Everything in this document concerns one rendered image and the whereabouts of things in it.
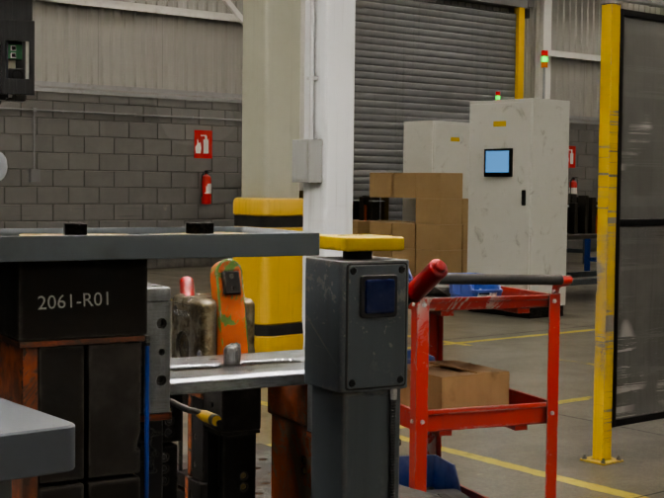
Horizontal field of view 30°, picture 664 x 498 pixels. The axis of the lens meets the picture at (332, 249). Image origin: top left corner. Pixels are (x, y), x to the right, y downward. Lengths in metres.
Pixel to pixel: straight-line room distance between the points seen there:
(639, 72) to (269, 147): 3.37
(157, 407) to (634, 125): 4.69
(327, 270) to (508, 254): 10.50
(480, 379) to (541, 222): 8.01
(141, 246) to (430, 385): 2.60
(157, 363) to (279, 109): 7.36
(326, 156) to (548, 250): 6.51
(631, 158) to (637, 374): 0.98
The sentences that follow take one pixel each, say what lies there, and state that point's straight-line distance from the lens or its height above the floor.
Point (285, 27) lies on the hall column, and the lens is 8.54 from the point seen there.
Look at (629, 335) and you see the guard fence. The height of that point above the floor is 0.54.
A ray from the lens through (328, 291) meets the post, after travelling 1.06.
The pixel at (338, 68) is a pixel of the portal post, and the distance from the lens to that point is 5.28.
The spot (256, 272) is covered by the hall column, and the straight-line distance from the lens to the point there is 8.39.
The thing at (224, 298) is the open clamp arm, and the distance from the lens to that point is 1.54.
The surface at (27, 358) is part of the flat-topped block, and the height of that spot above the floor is 1.08.
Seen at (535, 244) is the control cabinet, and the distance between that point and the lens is 11.42.
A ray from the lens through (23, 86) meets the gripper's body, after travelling 0.90.
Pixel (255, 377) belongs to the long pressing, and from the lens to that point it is 1.32.
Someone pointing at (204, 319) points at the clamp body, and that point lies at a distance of 1.54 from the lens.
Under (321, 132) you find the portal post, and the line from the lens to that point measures 5.24.
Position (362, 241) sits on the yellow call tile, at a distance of 1.05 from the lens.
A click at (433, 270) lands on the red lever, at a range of 1.15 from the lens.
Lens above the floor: 1.20
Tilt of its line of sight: 3 degrees down
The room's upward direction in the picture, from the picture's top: 1 degrees clockwise
